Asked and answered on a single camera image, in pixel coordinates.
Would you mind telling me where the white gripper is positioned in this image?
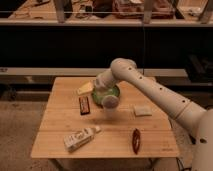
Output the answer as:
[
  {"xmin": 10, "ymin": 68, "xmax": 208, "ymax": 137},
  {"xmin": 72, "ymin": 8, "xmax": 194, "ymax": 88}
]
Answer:
[{"xmin": 77, "ymin": 70, "xmax": 117, "ymax": 95}]

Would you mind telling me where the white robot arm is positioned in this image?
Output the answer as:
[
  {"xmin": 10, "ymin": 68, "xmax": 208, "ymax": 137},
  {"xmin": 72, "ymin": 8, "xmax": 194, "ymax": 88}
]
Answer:
[{"xmin": 77, "ymin": 58, "xmax": 213, "ymax": 171}]

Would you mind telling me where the green ceramic bowl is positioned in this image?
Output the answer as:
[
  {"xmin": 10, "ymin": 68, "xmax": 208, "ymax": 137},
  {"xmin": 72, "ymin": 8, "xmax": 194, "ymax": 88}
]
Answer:
[{"xmin": 91, "ymin": 85, "xmax": 120, "ymax": 106}]

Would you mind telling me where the translucent plastic cup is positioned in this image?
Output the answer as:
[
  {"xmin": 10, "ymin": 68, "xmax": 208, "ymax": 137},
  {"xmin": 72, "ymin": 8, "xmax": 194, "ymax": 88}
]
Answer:
[{"xmin": 101, "ymin": 95, "xmax": 119, "ymax": 118}]

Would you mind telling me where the brown chocolate bar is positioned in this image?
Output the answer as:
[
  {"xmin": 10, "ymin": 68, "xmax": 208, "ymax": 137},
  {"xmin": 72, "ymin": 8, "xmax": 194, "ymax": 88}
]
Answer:
[{"xmin": 79, "ymin": 96, "xmax": 90, "ymax": 115}]

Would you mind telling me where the wooden table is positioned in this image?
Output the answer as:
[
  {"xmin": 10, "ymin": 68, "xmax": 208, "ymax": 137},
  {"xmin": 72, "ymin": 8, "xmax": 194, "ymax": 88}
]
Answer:
[{"xmin": 31, "ymin": 77, "xmax": 179, "ymax": 171}]

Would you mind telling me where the white milk carton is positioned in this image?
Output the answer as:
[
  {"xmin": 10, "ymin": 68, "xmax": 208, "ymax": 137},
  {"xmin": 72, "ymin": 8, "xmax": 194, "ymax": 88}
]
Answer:
[{"xmin": 64, "ymin": 126, "xmax": 101, "ymax": 152}]

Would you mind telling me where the wooden background shelf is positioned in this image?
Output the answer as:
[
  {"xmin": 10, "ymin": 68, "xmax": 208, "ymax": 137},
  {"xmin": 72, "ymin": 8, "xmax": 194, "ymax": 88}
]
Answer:
[{"xmin": 0, "ymin": 0, "xmax": 213, "ymax": 27}]

